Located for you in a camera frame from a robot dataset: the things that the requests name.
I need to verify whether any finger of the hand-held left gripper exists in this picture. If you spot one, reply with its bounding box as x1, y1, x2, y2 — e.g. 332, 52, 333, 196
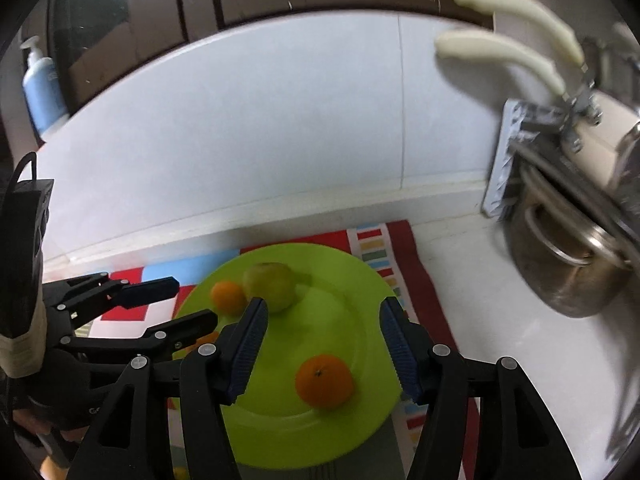
60, 309, 219, 366
42, 271, 181, 333

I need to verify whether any colourful striped mat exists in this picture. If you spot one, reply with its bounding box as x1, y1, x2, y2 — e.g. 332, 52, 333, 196
42, 219, 481, 480

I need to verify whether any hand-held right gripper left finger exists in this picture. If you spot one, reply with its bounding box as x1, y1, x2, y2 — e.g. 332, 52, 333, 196
65, 297, 271, 480

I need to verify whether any steel pot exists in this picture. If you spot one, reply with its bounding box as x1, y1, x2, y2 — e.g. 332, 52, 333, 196
502, 125, 640, 318

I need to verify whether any green apple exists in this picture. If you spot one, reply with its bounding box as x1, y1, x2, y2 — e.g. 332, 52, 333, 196
242, 261, 297, 315

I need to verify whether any green plate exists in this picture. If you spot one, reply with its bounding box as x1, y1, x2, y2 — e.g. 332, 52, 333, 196
172, 242, 403, 466

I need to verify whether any metal knife rack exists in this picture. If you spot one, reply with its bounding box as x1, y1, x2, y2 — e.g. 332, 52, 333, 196
482, 35, 640, 218

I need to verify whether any small orange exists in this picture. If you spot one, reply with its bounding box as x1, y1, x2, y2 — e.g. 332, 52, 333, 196
187, 331, 221, 358
210, 280, 249, 317

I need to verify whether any person's left hand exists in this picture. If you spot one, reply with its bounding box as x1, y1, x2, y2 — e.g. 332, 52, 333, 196
10, 402, 83, 480

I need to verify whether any blue pump bottle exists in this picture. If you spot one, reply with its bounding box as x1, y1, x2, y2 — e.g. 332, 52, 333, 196
20, 36, 71, 138

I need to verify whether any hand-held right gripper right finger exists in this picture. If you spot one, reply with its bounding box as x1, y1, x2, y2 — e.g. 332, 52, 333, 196
379, 297, 583, 480

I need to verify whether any large orange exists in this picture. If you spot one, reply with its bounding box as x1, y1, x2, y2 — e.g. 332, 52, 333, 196
294, 354, 356, 408

